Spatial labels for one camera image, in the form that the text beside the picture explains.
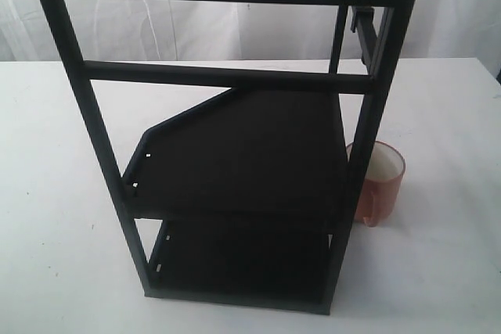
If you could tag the pink ceramic mug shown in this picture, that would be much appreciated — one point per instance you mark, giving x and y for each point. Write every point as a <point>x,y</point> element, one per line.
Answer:
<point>381,185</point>

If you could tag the black metal shelf rack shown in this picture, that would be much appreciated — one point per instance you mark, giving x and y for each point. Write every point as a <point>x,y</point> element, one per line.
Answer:
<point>248,198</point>

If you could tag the white backdrop curtain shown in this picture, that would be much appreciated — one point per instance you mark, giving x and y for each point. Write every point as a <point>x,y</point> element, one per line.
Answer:
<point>174,30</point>

